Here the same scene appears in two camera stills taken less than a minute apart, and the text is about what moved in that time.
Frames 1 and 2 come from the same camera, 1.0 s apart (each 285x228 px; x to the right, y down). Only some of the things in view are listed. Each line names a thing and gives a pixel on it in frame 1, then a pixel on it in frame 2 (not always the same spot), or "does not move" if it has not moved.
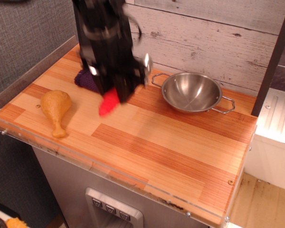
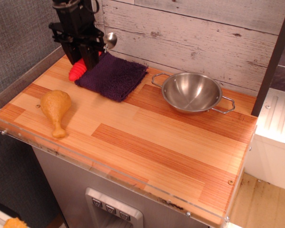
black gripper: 107,34 → 75,24
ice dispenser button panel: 106,212 does not move
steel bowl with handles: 193,92 does not move
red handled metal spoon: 109,101 → 109,41
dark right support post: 271,69 does not move
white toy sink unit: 270,157 does not move
